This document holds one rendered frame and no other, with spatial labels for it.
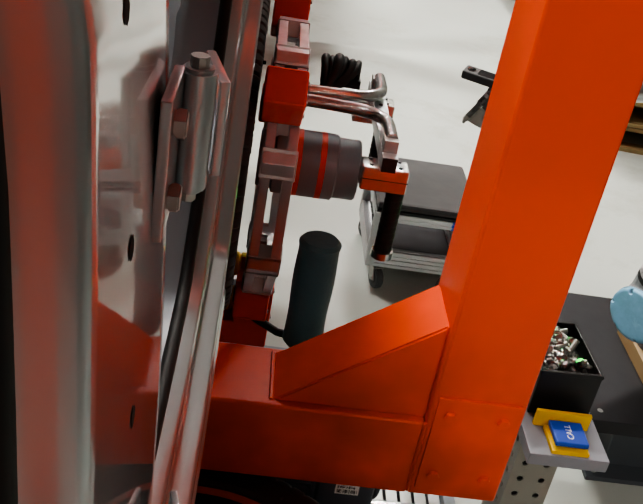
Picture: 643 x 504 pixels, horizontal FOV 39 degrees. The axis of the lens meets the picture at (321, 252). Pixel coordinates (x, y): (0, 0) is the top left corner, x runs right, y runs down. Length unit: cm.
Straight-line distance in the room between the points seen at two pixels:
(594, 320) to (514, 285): 136
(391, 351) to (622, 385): 115
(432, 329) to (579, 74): 46
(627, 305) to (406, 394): 98
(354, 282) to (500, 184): 190
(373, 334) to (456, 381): 16
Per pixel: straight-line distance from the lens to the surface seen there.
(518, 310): 144
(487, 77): 260
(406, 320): 151
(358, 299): 310
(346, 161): 187
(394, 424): 154
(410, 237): 333
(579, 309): 279
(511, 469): 216
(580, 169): 134
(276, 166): 163
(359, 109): 183
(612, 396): 247
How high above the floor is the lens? 164
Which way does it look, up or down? 30 degrees down
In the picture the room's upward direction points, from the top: 11 degrees clockwise
